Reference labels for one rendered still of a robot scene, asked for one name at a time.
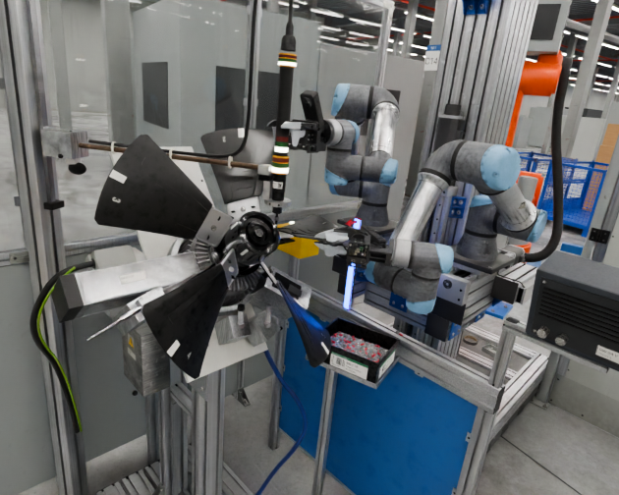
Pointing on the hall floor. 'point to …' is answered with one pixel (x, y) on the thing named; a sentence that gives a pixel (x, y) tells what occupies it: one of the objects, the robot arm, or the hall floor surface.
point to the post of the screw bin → (324, 431)
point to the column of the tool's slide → (42, 235)
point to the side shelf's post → (152, 427)
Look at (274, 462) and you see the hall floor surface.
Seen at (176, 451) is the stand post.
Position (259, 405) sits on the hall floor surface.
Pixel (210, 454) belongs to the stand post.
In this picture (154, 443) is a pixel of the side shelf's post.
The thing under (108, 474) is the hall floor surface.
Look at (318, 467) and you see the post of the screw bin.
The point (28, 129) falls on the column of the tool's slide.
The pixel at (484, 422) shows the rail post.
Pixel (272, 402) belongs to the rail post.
